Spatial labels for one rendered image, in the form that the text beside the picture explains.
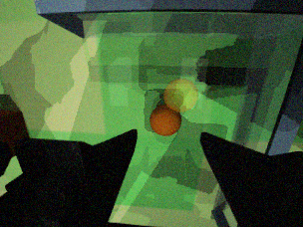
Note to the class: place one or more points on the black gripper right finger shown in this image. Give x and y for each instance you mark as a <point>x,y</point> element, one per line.
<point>259,188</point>

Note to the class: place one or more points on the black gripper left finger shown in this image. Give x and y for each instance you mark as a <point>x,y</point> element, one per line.
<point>100,168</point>

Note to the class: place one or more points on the low clear corner walls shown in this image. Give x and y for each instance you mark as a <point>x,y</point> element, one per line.
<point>276,42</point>

